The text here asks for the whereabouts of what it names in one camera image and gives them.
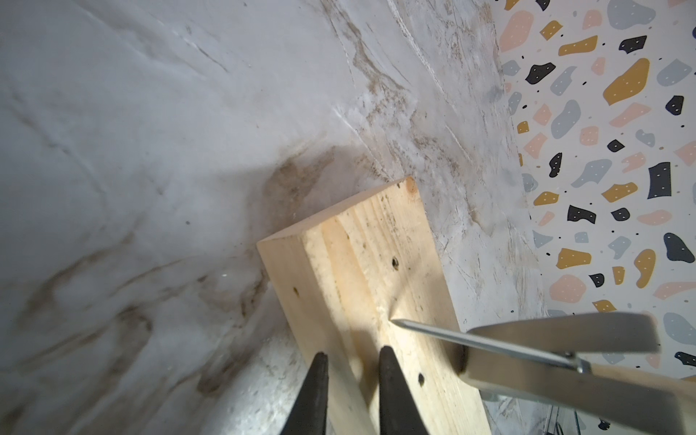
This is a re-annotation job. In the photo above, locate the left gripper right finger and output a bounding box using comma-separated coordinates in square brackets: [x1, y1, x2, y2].
[379, 346, 429, 435]

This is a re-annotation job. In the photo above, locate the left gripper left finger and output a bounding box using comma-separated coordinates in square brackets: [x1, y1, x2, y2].
[280, 352, 329, 435]

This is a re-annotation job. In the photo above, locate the wooden handle claw hammer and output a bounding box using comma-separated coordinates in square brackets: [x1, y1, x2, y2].
[461, 312, 695, 434]

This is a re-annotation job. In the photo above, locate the wooden block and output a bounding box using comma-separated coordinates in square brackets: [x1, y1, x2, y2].
[257, 178, 490, 434]

